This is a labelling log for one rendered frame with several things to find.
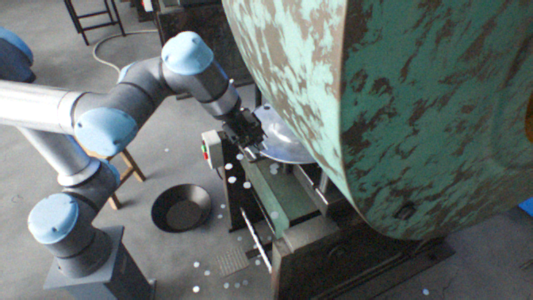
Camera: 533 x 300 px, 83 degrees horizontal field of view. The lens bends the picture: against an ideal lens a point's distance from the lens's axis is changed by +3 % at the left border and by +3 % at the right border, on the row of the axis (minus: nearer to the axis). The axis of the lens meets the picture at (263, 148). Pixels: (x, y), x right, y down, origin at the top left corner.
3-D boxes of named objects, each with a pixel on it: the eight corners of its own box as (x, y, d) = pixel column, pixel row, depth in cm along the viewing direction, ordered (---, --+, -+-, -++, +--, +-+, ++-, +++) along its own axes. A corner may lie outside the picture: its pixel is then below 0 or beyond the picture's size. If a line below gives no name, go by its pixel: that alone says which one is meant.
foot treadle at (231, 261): (223, 283, 120) (221, 278, 116) (215, 261, 126) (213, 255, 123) (344, 228, 137) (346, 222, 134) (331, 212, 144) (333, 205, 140)
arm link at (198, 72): (162, 35, 53) (203, 22, 50) (197, 78, 62) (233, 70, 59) (149, 66, 49) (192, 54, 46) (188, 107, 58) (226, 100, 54)
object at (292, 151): (367, 132, 85) (368, 129, 84) (294, 182, 71) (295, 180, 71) (295, 89, 101) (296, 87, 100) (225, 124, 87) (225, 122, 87)
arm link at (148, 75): (96, 87, 52) (145, 75, 48) (130, 57, 60) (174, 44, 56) (124, 122, 57) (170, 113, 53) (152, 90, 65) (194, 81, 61)
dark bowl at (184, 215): (159, 250, 142) (156, 242, 137) (150, 202, 162) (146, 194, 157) (220, 226, 151) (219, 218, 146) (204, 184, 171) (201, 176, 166)
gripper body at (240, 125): (243, 158, 67) (216, 128, 58) (229, 136, 73) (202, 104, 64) (270, 138, 67) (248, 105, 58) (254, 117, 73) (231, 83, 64)
